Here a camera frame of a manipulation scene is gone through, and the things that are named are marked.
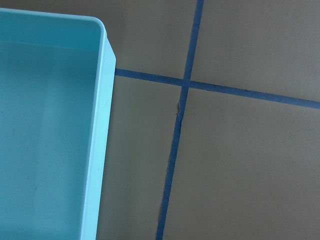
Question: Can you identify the light blue plastic bin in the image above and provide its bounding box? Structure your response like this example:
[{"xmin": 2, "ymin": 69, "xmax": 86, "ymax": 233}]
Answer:
[{"xmin": 0, "ymin": 8, "xmax": 116, "ymax": 240}]

